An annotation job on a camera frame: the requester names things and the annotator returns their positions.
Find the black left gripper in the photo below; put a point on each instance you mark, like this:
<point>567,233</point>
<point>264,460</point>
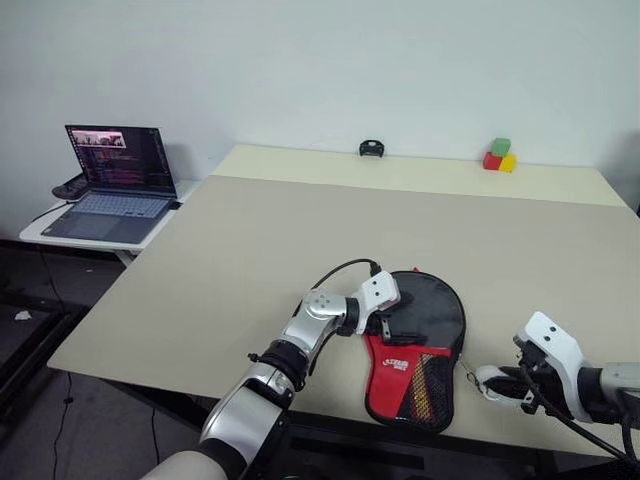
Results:
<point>377,325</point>

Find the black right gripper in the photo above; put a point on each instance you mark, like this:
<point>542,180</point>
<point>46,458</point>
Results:
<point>537,377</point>

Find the black rubber table tennis paddle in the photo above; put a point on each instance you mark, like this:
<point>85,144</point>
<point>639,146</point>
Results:
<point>435,310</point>

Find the black red paddle case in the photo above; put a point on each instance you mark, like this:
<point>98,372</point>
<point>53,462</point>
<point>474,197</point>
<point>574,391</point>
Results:
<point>395,380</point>

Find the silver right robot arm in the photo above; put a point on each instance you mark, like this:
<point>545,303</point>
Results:
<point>620,382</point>

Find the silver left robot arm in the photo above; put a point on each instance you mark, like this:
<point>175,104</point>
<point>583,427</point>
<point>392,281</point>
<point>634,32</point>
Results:
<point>310,330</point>

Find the small black clamp device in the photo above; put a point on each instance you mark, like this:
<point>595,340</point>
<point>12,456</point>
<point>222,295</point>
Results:
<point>371,149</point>

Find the red wooden block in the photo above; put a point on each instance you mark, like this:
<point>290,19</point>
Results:
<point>492,161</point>

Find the yellow wooden block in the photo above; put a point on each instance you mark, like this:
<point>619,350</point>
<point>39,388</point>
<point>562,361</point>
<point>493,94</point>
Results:
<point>509,164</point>

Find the green wooden block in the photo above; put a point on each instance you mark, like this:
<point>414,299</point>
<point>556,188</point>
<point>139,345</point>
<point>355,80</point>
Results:
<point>501,147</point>

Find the white side table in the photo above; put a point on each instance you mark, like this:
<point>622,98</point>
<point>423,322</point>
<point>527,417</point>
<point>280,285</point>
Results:
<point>189,187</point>

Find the open grey laptop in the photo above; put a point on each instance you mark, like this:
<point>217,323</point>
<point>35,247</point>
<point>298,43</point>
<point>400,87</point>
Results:
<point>120,155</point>

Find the black handheld controller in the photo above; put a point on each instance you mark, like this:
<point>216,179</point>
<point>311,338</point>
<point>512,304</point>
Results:
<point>67,190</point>

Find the white crumpled paper scrap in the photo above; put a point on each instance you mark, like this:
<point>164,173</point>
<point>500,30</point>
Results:
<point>22,315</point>

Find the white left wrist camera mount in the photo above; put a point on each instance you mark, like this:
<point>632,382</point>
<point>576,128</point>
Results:
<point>377,292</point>

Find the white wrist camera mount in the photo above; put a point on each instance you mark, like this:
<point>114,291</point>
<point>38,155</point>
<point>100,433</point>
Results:
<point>377,292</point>
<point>550,340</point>

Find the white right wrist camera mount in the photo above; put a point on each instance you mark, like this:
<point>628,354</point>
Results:
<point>550,340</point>

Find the black table frame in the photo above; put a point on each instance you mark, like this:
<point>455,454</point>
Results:
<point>350,445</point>

